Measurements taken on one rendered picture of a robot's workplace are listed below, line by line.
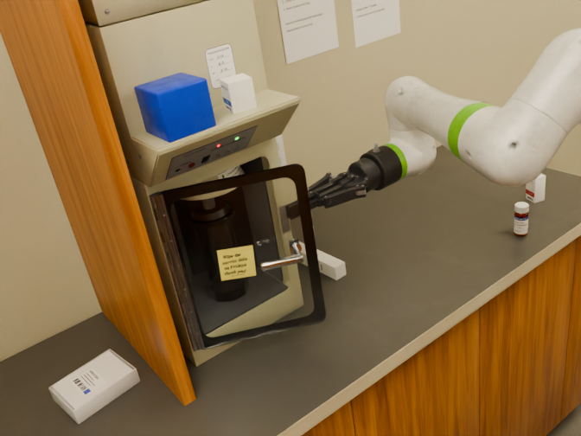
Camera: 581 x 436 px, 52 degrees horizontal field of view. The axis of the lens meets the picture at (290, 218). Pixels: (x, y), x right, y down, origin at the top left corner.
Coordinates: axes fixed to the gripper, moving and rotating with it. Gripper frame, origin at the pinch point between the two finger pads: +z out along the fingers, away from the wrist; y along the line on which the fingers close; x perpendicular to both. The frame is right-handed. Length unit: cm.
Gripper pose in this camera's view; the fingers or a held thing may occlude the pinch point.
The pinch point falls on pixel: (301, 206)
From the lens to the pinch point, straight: 128.1
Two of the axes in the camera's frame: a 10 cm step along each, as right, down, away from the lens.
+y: 6.0, 3.0, -7.5
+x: 1.5, 8.7, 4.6
